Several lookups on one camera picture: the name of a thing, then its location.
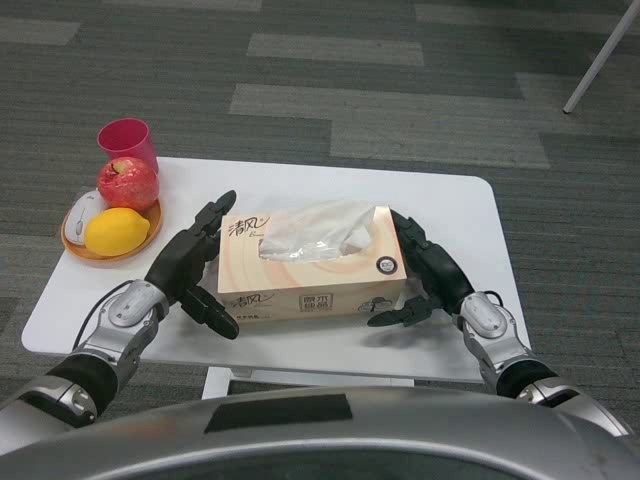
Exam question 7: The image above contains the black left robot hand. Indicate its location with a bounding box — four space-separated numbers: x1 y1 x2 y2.
144 189 240 341

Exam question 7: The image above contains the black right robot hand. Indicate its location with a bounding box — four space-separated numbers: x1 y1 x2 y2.
367 209 476 329

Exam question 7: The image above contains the beige cardboard tissue box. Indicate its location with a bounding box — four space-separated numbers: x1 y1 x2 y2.
217 202 409 324

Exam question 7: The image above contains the orange round plate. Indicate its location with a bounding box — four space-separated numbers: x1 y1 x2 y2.
60 197 164 264

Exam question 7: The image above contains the yellow lemon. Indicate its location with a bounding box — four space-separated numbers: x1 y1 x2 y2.
83 207 152 259

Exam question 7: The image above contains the red apple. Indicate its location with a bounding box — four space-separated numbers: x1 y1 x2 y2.
97 156 161 212

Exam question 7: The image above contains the white computer mouse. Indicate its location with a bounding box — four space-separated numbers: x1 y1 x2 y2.
67 190 109 246

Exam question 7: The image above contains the pink plastic cup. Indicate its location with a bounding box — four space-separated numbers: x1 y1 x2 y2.
96 118 160 175

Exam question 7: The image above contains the silver robot chest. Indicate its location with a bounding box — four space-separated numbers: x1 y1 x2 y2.
0 387 640 480

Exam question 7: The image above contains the white desk frame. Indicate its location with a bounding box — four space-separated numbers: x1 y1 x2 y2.
562 0 640 115

